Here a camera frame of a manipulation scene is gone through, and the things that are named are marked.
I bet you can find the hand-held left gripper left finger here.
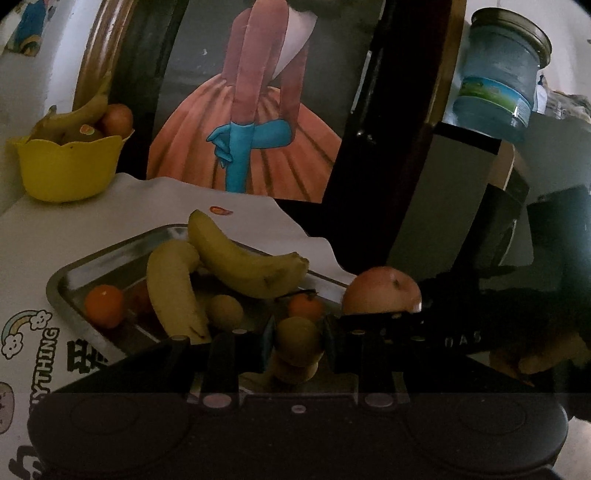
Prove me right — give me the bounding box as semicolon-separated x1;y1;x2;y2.
99;318;277;409

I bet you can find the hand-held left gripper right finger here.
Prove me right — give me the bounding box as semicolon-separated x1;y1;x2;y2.
322;318;509;409

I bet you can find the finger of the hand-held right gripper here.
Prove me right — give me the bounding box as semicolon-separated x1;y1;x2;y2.
418;272;467;305
342;308;424;329

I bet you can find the yellow pear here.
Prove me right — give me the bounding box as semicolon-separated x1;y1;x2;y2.
270;353;320;385
276;316;322;365

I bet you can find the pink striped apple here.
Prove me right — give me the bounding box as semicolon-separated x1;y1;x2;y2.
342;266;423;315

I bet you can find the small orange tangerine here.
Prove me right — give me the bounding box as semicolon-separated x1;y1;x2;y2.
287;293;324;324

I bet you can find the large yellow-green banana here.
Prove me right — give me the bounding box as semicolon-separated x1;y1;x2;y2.
187;209;310;299

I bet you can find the small yellow banana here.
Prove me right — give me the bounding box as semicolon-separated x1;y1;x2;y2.
146;240;213;344

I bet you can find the metal tray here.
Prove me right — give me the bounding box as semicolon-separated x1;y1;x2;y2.
46;224;356;356

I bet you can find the person's right hand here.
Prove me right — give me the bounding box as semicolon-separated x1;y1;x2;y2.
489;332;591;385

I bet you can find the round yellow fruit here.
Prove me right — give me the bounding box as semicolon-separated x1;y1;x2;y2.
205;295;245;329

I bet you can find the white water dispenser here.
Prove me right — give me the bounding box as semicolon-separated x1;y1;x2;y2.
388;122;532;278

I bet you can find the small red fruit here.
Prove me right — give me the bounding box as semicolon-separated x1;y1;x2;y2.
128;281;153;315

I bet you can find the round orange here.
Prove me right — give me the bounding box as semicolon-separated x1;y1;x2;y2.
84;285;125;329

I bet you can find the printed white tablecloth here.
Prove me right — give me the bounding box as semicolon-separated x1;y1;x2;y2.
0;173;356;480

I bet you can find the framed dress figure painting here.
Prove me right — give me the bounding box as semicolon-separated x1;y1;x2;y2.
76;0;455;273

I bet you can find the blue water jug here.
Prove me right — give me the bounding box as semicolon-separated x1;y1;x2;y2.
452;7;552;144

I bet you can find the yellow plastic bowl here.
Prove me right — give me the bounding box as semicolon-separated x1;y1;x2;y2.
11;129;136;204

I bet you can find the orange-brown round fruit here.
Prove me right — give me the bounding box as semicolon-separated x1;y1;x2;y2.
100;103;134;138

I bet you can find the long green-yellow banana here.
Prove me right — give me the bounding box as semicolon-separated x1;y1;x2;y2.
69;76;115;139

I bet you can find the short green-yellow banana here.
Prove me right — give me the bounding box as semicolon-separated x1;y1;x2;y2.
28;105;75;141

